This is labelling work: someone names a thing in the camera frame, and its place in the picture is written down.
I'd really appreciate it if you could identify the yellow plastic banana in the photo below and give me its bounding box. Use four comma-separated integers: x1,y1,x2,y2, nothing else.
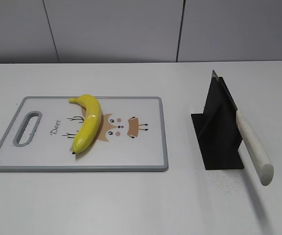
69,94,102,154

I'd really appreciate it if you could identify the white-handled kitchen knife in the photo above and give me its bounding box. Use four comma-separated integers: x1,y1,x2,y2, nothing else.
212,71,274,186

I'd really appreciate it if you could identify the white deer cutting board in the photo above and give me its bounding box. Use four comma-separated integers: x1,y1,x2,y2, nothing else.
0,96,168,172

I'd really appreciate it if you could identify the black knife stand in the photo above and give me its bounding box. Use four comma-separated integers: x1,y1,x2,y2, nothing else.
191,76,244,170

